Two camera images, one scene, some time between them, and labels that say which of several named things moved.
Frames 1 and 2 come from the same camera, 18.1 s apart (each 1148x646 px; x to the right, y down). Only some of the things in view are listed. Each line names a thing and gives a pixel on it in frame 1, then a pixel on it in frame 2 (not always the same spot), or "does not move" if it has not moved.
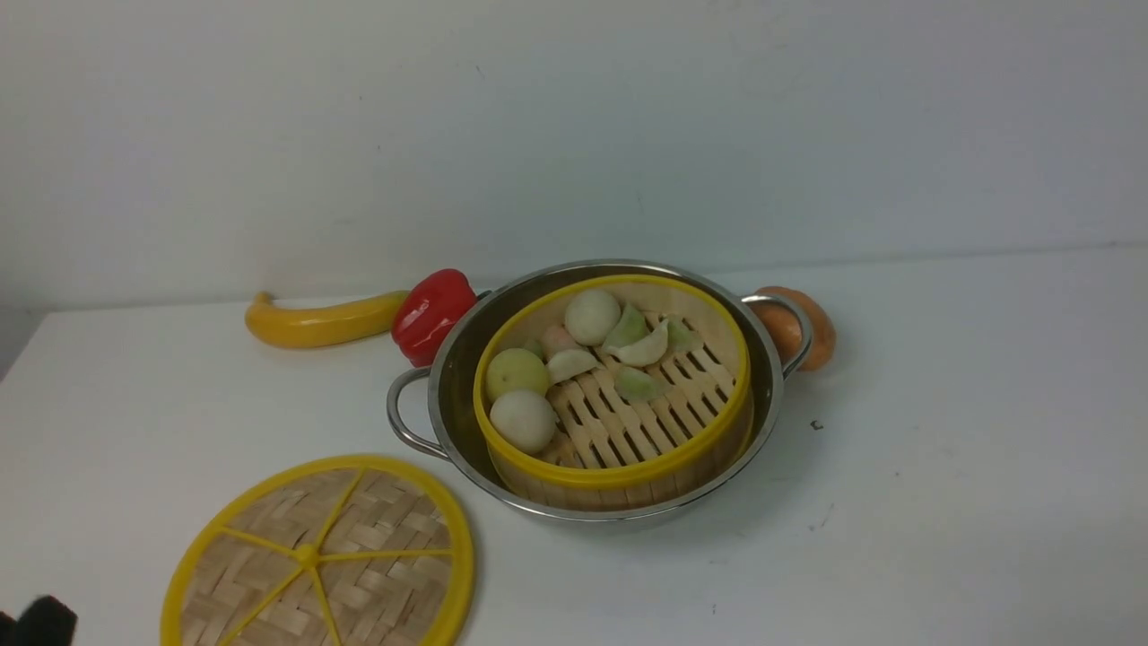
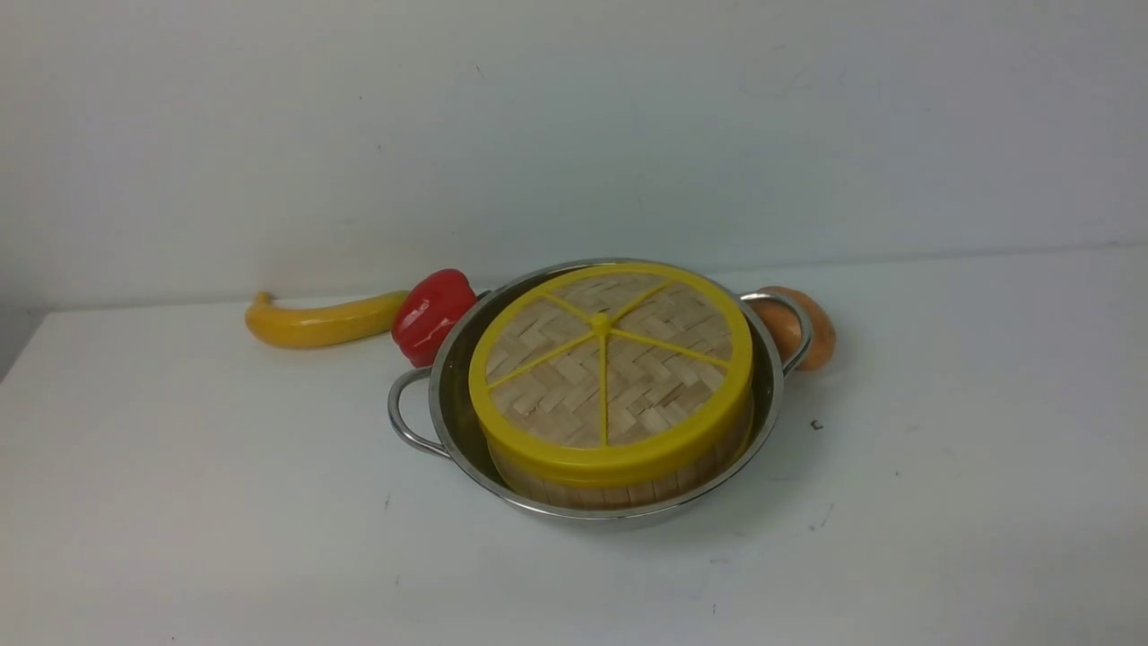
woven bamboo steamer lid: x=350 y=551 to x=612 y=374
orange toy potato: x=786 y=331 does not move
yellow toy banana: x=362 y=319 does not move
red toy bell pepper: x=428 y=309 does not move
